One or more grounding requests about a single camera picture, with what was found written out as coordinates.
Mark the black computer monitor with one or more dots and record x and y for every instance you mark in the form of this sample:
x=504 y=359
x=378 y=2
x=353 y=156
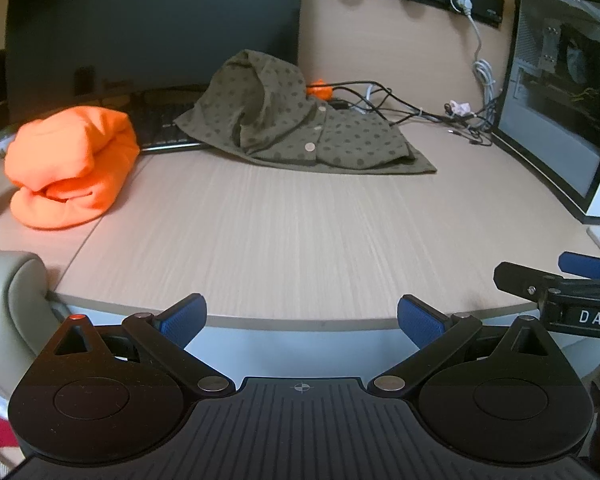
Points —
x=150 y=25

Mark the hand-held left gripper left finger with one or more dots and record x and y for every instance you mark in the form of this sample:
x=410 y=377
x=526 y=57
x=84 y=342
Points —
x=182 y=322

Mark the crumpled white paper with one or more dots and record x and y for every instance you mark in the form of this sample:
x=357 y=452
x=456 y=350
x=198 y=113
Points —
x=459 y=108

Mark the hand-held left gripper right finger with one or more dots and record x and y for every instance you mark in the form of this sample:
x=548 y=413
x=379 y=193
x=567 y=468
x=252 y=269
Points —
x=420 y=322

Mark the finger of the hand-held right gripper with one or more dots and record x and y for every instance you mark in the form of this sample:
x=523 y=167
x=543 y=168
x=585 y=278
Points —
x=585 y=265
x=522 y=277

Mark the small orange figurine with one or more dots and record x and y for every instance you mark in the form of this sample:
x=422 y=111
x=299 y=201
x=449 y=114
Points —
x=319 y=90

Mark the orange sweater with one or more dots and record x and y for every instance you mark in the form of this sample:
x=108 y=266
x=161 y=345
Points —
x=70 y=160

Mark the black keyboard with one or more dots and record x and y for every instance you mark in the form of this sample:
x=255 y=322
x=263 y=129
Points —
x=165 y=120

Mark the white glass-sided computer case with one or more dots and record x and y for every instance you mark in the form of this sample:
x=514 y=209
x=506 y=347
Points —
x=550 y=85

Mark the olive polka dot shirt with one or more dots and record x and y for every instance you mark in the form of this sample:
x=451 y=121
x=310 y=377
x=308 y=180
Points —
x=280 y=115

